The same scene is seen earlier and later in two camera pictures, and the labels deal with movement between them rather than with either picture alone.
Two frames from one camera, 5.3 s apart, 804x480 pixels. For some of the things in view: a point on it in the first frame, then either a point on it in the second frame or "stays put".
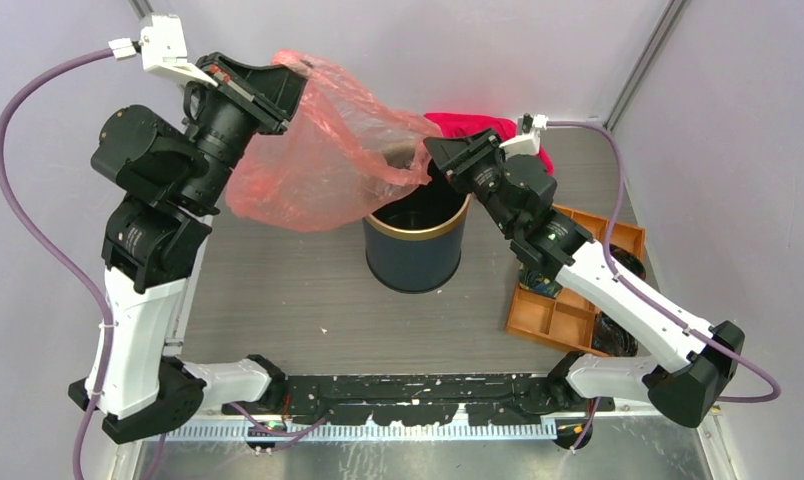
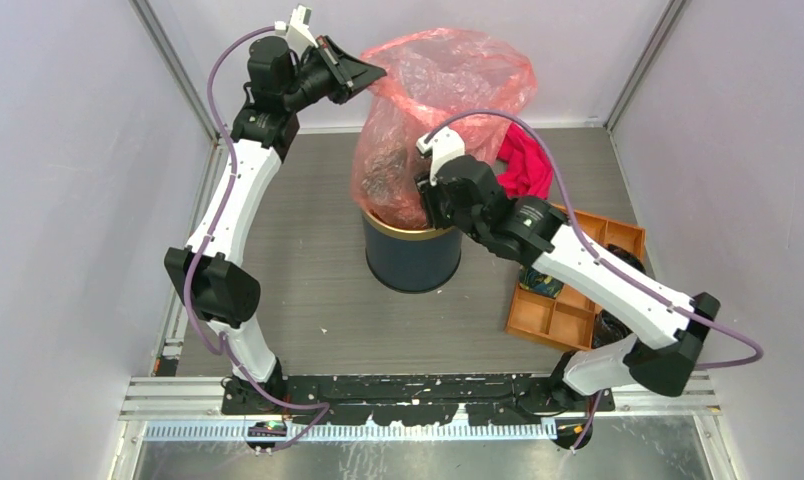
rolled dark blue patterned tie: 539,282 stays put
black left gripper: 268,94 -> 347,73
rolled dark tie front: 610,337 stays put
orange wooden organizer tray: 566,319 stays put
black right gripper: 458,156 -> 429,194
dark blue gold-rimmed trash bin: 413,243 stays put
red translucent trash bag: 338,148 -> 426,75
